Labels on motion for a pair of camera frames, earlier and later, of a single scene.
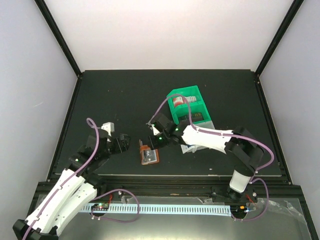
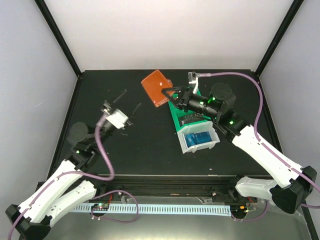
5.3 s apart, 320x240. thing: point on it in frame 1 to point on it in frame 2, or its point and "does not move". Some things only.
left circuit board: [100, 207] does not move
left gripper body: [118, 147] to [109, 111]
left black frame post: [51, 22] does not move
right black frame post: [278, 36] does not move
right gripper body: [159, 143] to [185, 99]
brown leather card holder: [147, 155] to [154, 84]
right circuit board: [238, 210] does not move
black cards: [195, 117] does not move
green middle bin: [181, 110] does not move
